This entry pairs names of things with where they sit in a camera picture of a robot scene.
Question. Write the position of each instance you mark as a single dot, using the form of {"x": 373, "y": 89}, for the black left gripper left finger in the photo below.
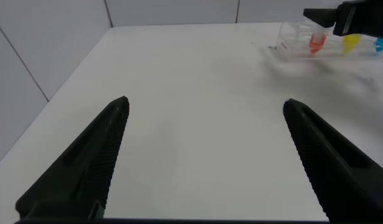
{"x": 85, "y": 168}

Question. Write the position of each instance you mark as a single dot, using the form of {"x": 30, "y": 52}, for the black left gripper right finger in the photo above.
{"x": 340, "y": 168}

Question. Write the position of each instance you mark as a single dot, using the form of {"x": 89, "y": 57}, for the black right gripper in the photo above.
{"x": 378, "y": 17}

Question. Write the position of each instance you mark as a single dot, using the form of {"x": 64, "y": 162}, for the red pigment test tube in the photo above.
{"x": 317, "y": 43}

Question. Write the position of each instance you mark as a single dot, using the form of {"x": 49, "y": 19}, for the blue pigment test tube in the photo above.
{"x": 382, "y": 44}

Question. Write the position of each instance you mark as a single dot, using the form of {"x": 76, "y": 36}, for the yellow pigment test tube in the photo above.
{"x": 350, "y": 42}

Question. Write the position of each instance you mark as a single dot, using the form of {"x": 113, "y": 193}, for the clear acrylic test tube rack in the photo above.
{"x": 295, "y": 37}

